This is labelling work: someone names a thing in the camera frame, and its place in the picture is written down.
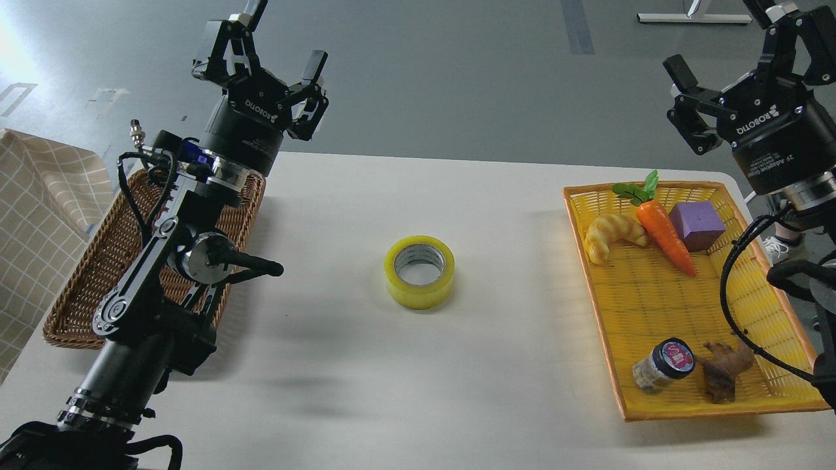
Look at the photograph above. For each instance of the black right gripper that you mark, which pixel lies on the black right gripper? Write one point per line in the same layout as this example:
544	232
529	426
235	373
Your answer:
780	134

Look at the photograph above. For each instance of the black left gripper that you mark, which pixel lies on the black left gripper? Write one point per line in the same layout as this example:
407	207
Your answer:
247	124

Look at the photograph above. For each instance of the yellow tape roll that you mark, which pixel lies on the yellow tape roll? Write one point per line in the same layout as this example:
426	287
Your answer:
419	249

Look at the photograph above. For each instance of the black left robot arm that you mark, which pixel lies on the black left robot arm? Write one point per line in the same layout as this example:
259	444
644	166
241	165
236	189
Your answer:
158	317

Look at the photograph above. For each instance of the white stand base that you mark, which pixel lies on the white stand base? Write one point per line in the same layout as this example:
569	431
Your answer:
694	12

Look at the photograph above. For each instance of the purple cube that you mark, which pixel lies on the purple cube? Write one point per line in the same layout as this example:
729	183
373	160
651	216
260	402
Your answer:
698	224

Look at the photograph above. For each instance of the toy carrot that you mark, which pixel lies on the toy carrot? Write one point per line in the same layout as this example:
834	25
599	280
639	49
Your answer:
656	221

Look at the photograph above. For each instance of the toy croissant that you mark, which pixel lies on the toy croissant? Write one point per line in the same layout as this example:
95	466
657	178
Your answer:
608	229

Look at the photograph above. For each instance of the beige checkered cloth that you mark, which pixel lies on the beige checkered cloth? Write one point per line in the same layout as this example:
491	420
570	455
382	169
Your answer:
52	195

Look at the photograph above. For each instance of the yellow plastic basket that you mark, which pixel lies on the yellow plastic basket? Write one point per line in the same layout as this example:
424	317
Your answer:
640	298

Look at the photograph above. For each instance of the brown toy animal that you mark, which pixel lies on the brown toy animal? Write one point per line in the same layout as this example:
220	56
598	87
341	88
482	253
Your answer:
721	373

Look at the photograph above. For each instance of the small jar blue lid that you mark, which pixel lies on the small jar blue lid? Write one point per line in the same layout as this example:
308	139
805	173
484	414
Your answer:
669	361

